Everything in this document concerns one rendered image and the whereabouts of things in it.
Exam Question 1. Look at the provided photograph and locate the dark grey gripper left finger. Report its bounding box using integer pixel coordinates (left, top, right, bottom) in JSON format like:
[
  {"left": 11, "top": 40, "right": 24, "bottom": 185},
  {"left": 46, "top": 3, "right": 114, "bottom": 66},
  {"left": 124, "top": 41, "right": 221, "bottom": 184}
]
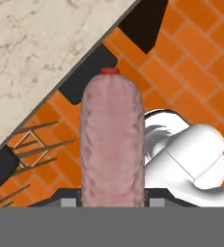
[{"left": 29, "top": 187, "right": 83, "bottom": 208}]

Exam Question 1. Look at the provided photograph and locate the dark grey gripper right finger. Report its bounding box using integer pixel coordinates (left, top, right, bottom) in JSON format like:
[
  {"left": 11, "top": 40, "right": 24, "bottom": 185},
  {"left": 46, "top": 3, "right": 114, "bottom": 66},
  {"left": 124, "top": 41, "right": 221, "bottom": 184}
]
[{"left": 144, "top": 187, "right": 198, "bottom": 208}]

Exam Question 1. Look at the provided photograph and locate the pink sausage with red tip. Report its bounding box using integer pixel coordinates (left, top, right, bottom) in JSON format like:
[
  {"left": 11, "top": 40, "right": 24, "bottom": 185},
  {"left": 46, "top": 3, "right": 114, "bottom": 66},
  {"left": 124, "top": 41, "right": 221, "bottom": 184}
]
[{"left": 78, "top": 66, "right": 147, "bottom": 208}]

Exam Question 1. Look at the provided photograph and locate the white rounded object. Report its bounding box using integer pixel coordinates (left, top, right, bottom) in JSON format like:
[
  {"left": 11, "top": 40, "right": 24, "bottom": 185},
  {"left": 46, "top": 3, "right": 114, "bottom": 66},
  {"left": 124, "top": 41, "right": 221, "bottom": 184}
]
[{"left": 144, "top": 109, "right": 224, "bottom": 208}]

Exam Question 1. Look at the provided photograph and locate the black stool with wooden legs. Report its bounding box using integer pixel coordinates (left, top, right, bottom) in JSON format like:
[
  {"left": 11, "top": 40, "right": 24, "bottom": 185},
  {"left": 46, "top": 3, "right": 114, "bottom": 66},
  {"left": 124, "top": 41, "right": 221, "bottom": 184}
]
[
  {"left": 58, "top": 42, "right": 119, "bottom": 106},
  {"left": 0, "top": 120, "right": 77, "bottom": 196},
  {"left": 118, "top": 0, "right": 170, "bottom": 55}
]

